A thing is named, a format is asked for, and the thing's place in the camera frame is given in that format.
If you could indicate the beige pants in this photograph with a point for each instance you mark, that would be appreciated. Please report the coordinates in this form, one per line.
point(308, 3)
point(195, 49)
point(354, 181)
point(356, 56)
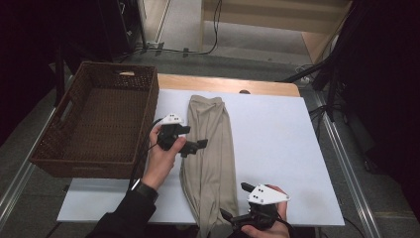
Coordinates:
point(208, 172)

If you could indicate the black wristwatch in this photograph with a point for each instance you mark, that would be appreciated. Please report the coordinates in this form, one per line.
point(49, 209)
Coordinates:
point(145, 191)

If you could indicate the brown wicker basket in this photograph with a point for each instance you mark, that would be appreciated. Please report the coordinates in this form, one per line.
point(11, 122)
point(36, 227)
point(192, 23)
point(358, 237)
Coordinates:
point(105, 125)

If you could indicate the person's right hand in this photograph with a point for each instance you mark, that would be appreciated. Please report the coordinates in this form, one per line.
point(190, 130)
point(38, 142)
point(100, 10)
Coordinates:
point(264, 234)

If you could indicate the black equipment cabinet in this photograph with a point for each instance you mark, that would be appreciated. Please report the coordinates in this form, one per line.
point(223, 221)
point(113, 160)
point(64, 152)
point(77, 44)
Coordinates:
point(112, 29)

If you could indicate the black tripod stand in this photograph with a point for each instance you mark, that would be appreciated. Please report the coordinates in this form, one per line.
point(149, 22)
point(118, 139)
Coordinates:
point(59, 82)
point(331, 99)

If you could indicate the black curtain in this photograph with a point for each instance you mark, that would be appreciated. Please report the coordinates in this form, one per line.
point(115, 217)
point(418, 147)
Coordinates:
point(26, 49)
point(389, 82)

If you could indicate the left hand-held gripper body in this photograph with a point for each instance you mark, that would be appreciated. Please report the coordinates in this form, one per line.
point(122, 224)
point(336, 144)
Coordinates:
point(168, 132)

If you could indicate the light wooden shelf unit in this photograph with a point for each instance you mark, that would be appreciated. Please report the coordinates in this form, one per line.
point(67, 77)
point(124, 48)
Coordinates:
point(270, 15)

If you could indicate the metal floor rail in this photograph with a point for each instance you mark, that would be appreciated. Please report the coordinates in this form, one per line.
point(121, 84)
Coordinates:
point(13, 195)
point(336, 142)

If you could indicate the white table mat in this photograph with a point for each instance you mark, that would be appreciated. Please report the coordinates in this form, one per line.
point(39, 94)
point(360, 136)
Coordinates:
point(280, 132)

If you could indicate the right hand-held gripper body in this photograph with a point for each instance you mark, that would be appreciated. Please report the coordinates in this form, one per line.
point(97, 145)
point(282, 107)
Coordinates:
point(265, 196)

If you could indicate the person's left hand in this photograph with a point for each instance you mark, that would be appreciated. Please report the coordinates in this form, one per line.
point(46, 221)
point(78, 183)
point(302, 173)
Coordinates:
point(160, 165)

